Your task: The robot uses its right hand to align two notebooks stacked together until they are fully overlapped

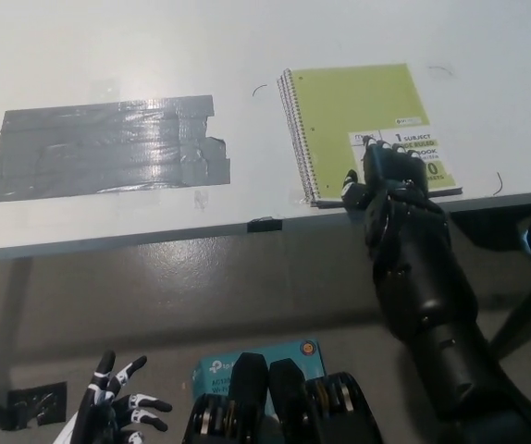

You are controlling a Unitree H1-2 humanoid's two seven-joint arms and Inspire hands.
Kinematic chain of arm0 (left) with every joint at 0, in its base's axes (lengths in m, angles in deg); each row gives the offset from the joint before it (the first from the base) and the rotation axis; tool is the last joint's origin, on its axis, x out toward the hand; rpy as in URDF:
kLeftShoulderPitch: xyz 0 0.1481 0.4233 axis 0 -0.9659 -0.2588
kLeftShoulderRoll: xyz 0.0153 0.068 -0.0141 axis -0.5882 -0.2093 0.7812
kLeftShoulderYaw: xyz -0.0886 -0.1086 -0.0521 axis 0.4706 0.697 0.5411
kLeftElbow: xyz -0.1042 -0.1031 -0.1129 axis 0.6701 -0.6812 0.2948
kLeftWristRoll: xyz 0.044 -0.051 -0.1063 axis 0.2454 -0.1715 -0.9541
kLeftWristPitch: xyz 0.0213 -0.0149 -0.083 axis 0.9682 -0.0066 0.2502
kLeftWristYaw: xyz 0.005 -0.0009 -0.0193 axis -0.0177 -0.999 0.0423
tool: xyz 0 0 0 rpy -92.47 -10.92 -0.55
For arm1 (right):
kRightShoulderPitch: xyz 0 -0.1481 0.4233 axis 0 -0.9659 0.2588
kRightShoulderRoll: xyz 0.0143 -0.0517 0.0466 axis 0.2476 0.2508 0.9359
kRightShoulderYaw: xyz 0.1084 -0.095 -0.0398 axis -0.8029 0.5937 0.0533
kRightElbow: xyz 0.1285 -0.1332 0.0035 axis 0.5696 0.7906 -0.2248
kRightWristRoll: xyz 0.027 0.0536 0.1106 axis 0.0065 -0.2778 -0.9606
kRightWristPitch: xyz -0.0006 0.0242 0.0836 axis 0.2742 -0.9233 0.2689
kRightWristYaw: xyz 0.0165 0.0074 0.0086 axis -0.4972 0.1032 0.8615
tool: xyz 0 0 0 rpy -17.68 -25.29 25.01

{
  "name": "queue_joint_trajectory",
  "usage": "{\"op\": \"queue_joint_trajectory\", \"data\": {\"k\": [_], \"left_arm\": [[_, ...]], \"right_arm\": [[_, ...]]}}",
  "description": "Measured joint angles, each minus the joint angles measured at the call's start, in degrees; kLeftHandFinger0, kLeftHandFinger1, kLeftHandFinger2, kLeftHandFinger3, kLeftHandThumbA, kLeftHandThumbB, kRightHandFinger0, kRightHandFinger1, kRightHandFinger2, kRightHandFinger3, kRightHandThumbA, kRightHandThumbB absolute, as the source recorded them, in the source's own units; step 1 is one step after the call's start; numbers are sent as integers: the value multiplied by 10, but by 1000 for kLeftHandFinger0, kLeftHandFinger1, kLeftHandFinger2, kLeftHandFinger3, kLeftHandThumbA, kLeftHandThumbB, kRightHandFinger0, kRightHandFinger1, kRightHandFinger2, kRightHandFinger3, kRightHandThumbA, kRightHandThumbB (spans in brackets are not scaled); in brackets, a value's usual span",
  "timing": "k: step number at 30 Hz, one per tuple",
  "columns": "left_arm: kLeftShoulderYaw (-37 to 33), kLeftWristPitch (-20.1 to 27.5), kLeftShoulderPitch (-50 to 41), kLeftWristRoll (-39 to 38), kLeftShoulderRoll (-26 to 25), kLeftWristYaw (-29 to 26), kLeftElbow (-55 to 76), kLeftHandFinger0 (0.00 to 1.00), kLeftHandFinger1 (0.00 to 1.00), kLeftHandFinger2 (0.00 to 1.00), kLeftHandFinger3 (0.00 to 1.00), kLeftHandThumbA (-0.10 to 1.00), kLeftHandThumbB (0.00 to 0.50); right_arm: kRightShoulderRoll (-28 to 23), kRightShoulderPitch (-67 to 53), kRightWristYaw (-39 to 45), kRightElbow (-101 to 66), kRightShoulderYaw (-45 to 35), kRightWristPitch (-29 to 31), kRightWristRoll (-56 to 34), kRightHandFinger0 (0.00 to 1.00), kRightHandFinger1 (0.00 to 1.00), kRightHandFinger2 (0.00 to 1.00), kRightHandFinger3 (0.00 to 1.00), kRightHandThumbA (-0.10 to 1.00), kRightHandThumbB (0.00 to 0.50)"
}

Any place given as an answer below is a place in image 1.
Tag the grey duct tape patch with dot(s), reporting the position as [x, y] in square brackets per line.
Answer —
[103, 148]

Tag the teal router box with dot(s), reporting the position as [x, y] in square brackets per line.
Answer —
[219, 367]

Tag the green spiral notebook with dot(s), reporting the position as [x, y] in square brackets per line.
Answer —
[349, 106]

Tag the robot left hand black white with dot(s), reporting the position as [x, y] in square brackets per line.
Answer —
[101, 411]

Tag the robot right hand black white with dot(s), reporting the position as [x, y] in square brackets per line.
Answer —
[390, 171]

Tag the black robot body blocks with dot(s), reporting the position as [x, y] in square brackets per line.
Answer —
[288, 407]

